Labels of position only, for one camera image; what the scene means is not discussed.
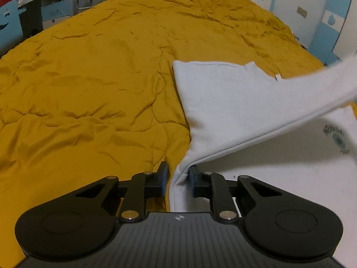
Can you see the wall socket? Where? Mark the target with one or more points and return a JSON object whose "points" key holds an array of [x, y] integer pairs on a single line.
{"points": [[301, 11]]}

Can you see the blue drawer under desk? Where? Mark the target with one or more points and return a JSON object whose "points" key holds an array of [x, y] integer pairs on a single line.
{"points": [[57, 9]]}

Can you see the grey desk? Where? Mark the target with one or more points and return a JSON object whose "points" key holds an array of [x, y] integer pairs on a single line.
{"points": [[30, 19]]}

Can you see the mustard yellow quilt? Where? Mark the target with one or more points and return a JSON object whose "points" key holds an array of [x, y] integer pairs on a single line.
{"points": [[92, 83]]}

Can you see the blue chair with face cutout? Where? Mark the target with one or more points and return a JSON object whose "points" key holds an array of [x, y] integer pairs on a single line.
{"points": [[8, 25]]}

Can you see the white printed t-shirt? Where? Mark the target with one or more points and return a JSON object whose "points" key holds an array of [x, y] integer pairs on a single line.
{"points": [[239, 97]]}

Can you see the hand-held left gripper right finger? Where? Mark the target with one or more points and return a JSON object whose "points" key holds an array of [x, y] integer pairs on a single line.
{"points": [[192, 181]]}

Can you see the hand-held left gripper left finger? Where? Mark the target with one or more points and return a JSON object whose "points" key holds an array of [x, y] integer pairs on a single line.
{"points": [[164, 179]]}

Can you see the blue and white wardrobe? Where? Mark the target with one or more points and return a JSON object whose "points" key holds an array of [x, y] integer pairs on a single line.
{"points": [[329, 33]]}

